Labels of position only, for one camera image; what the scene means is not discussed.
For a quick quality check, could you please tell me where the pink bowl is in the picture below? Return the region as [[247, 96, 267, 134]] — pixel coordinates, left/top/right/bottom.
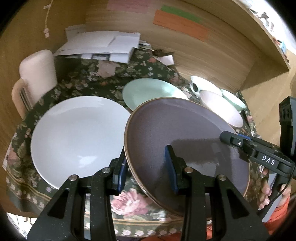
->
[[200, 90, 244, 128]]

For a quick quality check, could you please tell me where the floral tablecloth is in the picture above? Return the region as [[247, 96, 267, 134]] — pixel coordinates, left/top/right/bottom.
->
[[5, 49, 271, 238]]

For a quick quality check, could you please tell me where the wooden shelf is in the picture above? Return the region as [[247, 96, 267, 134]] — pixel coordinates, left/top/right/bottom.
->
[[186, 0, 290, 72]]

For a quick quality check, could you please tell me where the small white box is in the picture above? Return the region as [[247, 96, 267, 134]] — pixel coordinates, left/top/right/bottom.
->
[[156, 55, 175, 66]]

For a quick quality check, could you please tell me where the orange sticky note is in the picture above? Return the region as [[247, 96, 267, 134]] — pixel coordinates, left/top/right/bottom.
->
[[153, 9, 208, 42]]

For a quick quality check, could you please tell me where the dark brown plate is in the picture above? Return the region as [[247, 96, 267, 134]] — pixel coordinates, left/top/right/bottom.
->
[[124, 97, 250, 217]]

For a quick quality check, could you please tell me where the mint green bowl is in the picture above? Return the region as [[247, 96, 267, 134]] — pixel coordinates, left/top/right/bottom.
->
[[220, 89, 246, 113]]

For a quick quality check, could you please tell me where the white plate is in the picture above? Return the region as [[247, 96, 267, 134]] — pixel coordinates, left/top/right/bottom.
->
[[31, 96, 130, 189]]

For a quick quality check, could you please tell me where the right hand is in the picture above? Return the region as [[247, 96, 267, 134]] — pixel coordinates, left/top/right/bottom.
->
[[257, 168, 292, 210]]

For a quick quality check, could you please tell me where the hanging cord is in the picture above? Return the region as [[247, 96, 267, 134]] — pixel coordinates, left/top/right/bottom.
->
[[43, 0, 55, 39]]

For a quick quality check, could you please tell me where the green sticky note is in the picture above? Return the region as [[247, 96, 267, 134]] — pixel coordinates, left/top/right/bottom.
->
[[161, 5, 202, 23]]

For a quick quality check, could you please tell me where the pink mug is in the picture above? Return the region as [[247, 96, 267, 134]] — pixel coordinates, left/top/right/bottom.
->
[[11, 49, 57, 118]]

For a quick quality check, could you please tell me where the mint green plate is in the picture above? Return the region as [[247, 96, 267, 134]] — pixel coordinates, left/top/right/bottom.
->
[[122, 78, 188, 110]]

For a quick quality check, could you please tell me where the white paper stack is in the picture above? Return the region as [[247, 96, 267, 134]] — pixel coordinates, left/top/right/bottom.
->
[[54, 31, 140, 64]]

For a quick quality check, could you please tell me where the pink sticky note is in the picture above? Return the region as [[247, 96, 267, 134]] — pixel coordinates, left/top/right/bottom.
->
[[106, 0, 151, 14]]

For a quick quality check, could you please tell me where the white bowl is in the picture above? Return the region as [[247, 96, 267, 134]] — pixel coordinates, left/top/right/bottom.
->
[[190, 76, 222, 96]]

